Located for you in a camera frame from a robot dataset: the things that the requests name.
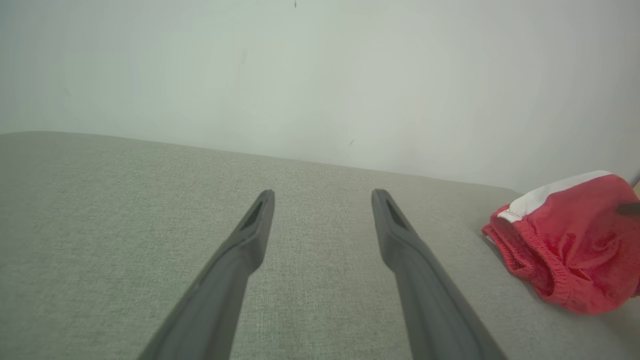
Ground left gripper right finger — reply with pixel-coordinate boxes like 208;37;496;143
371;188;508;360

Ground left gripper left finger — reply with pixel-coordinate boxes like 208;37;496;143
137;189;276;360

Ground red basketball shorts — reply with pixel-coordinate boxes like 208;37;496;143
481;170;640;316

